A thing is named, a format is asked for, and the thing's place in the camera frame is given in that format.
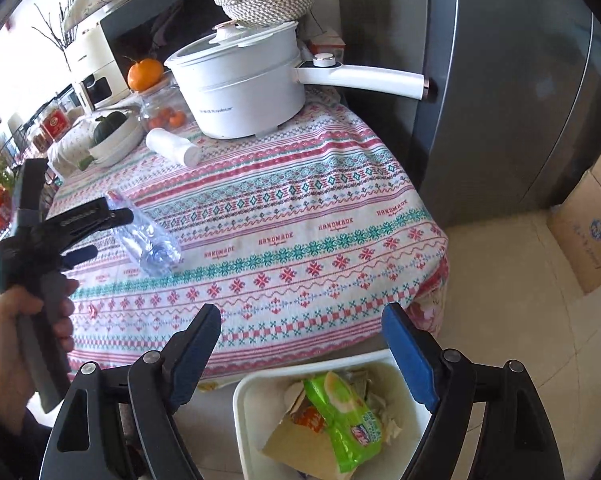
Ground clear crushed plastic bottle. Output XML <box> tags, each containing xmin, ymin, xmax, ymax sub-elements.
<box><xmin>105</xmin><ymin>190</ymin><xmax>182</xmax><ymax>278</ymax></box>

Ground green snack bag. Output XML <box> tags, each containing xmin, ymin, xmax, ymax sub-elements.
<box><xmin>303</xmin><ymin>372</ymin><xmax>383</xmax><ymax>474</ymax></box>

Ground torn brown paper package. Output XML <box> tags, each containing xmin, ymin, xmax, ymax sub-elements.
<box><xmin>262</xmin><ymin>370</ymin><xmax>401</xmax><ymax>479</ymax></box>

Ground person left hand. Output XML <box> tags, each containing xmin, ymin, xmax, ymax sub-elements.
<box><xmin>0</xmin><ymin>285</ymin><xmax>43</xmax><ymax>436</ymax></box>

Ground floral white cloth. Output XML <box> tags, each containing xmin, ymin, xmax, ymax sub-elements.
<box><xmin>46</xmin><ymin>117</ymin><xmax>98</xmax><ymax>180</ymax></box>

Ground stacked white bowls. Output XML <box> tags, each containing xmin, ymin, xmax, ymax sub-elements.
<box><xmin>79</xmin><ymin>112</ymin><xmax>145</xmax><ymax>170</ymax></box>

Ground red lidded jar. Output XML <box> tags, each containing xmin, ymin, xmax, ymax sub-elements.
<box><xmin>41</xmin><ymin>106</ymin><xmax>72</xmax><ymax>142</ymax></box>

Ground dark green squash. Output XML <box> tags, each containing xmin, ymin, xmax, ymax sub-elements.
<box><xmin>92</xmin><ymin>110</ymin><xmax>127</xmax><ymax>145</ymax></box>

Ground small white bottle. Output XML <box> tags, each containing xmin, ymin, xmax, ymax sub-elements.
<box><xmin>145</xmin><ymin>128</ymin><xmax>202</xmax><ymax>168</ymax></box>

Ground glass teapot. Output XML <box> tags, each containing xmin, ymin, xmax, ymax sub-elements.
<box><xmin>140</xmin><ymin>76</ymin><xmax>190</xmax><ymax>132</ymax></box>

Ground orange mandarin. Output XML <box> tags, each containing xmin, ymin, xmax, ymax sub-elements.
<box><xmin>127</xmin><ymin>58</ymin><xmax>164</xmax><ymax>92</ymax></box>

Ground cardboard box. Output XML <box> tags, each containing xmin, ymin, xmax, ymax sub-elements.
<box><xmin>547</xmin><ymin>155</ymin><xmax>601</xmax><ymax>294</ymax></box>

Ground patterned tablecloth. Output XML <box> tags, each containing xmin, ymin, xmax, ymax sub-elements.
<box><xmin>52</xmin><ymin>87</ymin><xmax>449</xmax><ymax>378</ymax></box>

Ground black microwave oven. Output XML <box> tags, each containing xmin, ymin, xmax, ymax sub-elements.
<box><xmin>100</xmin><ymin>0</ymin><xmax>227</xmax><ymax>75</ymax></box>

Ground white electric cooking pot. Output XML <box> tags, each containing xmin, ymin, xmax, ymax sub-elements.
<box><xmin>165</xmin><ymin>22</ymin><xmax>430</xmax><ymax>140</ymax></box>

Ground dark grey refrigerator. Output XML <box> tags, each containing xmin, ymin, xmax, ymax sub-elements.
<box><xmin>340</xmin><ymin>0</ymin><xmax>601</xmax><ymax>226</ymax></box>

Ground black wire rack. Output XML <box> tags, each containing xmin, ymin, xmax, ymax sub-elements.
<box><xmin>0</xmin><ymin>84</ymin><xmax>82</xmax><ymax>241</ymax></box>

